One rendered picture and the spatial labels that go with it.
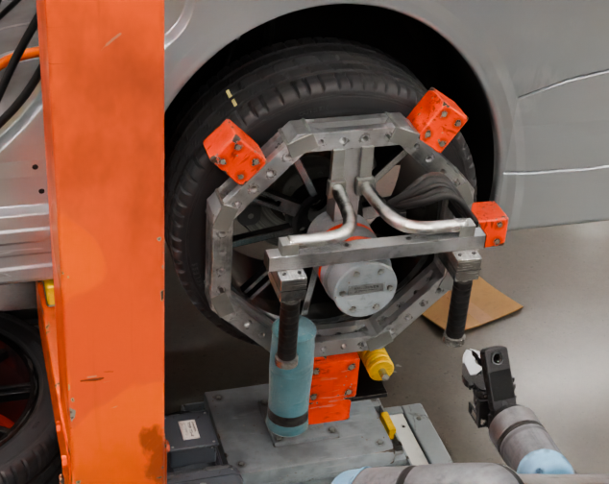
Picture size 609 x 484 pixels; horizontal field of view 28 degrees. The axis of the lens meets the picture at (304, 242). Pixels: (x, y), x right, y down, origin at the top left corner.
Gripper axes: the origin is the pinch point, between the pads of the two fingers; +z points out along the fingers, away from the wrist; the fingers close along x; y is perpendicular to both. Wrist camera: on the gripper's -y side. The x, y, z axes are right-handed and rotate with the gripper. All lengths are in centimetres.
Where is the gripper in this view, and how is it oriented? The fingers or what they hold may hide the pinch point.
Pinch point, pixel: (471, 350)
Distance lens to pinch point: 232.6
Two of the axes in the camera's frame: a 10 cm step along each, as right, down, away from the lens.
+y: 0.2, 8.6, 5.1
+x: 9.7, -1.4, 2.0
